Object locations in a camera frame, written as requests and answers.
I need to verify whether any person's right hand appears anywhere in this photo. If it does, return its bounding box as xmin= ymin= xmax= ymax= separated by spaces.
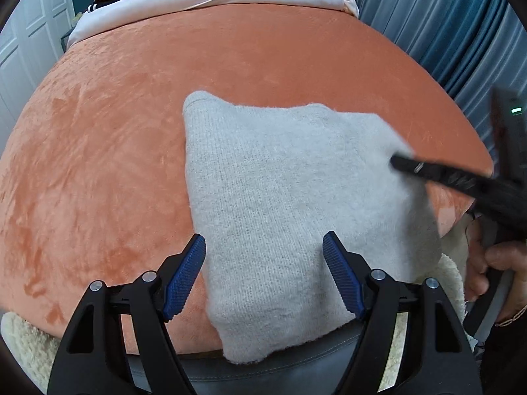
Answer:
xmin=464 ymin=218 xmax=527 ymax=326

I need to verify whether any white panelled wardrobe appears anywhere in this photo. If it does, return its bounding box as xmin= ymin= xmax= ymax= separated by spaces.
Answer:
xmin=0 ymin=0 xmax=79 ymax=116

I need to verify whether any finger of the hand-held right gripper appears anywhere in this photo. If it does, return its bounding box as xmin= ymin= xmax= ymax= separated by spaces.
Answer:
xmin=390 ymin=153 xmax=511 ymax=210

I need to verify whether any white fleece rug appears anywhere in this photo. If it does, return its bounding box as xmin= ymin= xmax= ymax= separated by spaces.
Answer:
xmin=0 ymin=214 xmax=474 ymax=393

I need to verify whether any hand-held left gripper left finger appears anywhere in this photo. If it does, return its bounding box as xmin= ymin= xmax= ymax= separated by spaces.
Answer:
xmin=46 ymin=233 xmax=207 ymax=395

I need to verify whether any person's right forearm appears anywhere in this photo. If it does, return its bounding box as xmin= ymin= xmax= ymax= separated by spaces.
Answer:
xmin=480 ymin=308 xmax=527 ymax=395

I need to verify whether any blue pleated curtain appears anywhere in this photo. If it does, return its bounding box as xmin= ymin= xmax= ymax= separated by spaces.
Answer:
xmin=350 ymin=0 xmax=527 ymax=161

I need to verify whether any thin gold bracelet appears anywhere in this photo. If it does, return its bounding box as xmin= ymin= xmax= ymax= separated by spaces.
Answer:
xmin=494 ymin=304 xmax=527 ymax=328

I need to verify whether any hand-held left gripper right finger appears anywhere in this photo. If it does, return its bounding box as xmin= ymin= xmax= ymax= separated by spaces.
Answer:
xmin=322 ymin=230 xmax=482 ymax=395

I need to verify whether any cream sweater with black hearts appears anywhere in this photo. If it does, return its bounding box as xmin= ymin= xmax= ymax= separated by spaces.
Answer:
xmin=182 ymin=89 xmax=443 ymax=365

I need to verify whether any orange plush blanket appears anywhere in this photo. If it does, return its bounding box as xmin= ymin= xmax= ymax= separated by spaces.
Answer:
xmin=0 ymin=2 xmax=495 ymax=356

